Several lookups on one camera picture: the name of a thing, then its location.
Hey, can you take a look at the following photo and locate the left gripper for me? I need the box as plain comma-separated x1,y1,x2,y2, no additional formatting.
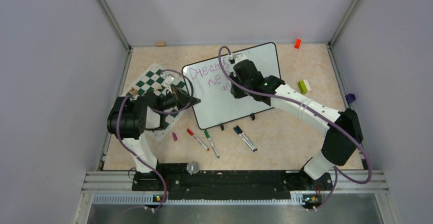
157,85,201,112

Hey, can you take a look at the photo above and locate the whiteboard with black frame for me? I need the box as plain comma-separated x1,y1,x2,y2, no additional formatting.
182,42,281,130

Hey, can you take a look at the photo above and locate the pink marker cap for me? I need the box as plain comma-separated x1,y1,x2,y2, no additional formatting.
172,132,178,141

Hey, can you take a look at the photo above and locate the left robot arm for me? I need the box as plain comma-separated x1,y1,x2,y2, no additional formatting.
107,86,201,190

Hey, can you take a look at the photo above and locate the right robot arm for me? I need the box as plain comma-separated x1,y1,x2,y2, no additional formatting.
229,59,363,189

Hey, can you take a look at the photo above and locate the red whiteboard marker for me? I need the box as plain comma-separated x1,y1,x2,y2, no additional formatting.
186,129,209,151

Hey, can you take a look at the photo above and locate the green whiteboard marker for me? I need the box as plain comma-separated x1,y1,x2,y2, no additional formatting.
204,130,220,159

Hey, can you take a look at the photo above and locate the whiteboard metal stand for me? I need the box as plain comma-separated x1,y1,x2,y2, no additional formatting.
218,113,256,131

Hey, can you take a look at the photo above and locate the black whiteboard marker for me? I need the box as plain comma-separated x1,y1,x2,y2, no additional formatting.
236,126,258,152

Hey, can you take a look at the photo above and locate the blue whiteboard marker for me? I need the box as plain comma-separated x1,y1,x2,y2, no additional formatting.
233,127,254,152

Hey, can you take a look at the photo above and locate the green white chessboard mat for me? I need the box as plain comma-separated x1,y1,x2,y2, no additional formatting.
122,63,189,141

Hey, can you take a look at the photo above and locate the wooden chess piece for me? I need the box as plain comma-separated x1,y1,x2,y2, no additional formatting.
129,88,138,96

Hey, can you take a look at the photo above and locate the green white toy block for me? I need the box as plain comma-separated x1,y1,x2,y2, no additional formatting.
298,80,312,94

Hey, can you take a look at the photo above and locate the orange toy block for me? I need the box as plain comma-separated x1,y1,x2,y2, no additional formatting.
294,39,302,49

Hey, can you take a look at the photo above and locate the wooden cork piece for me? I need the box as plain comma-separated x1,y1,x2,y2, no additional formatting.
156,42,166,47

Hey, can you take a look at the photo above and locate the grey round knob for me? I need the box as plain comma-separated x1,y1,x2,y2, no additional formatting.
186,161,200,175

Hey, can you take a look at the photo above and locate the purple object at edge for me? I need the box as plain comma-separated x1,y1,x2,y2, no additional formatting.
345,93,356,104

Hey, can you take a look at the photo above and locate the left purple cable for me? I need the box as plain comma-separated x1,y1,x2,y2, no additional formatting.
116,68,195,213

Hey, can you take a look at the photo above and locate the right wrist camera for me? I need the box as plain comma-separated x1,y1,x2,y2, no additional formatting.
228,53,249,67

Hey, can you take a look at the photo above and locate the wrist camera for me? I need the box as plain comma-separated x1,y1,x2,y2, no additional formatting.
163,74,176,87
228,53,249,67

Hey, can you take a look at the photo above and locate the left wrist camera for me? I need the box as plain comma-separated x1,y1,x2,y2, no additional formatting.
163,74,176,87

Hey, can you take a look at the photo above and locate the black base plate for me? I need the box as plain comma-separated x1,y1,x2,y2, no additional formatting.
132,163,332,201

